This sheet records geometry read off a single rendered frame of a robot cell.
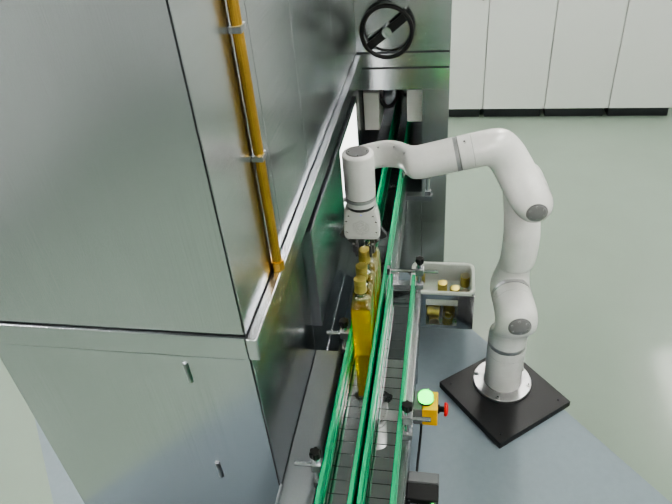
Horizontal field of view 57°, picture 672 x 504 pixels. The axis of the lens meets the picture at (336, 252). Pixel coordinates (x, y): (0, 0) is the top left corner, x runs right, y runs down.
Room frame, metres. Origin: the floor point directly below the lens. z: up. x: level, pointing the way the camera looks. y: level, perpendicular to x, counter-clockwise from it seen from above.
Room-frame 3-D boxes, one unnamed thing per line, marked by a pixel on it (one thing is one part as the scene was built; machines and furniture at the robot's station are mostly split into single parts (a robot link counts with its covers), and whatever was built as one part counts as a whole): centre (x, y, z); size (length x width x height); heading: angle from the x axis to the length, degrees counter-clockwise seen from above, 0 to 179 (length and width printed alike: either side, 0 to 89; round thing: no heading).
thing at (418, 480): (0.88, -0.16, 0.96); 0.08 x 0.08 x 0.08; 77
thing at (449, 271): (1.68, -0.37, 0.97); 0.22 x 0.17 x 0.09; 77
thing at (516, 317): (1.35, -0.52, 1.08); 0.19 x 0.12 x 0.24; 173
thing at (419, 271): (1.59, -0.25, 1.12); 0.17 x 0.03 x 0.12; 77
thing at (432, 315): (1.69, -0.34, 0.92); 0.27 x 0.17 x 0.15; 77
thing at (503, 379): (1.38, -0.52, 0.87); 0.19 x 0.19 x 0.18
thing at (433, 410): (1.16, -0.22, 0.96); 0.07 x 0.07 x 0.07; 77
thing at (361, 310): (1.32, -0.06, 1.16); 0.06 x 0.06 x 0.21; 77
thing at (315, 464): (0.89, 0.12, 1.11); 0.07 x 0.04 x 0.13; 77
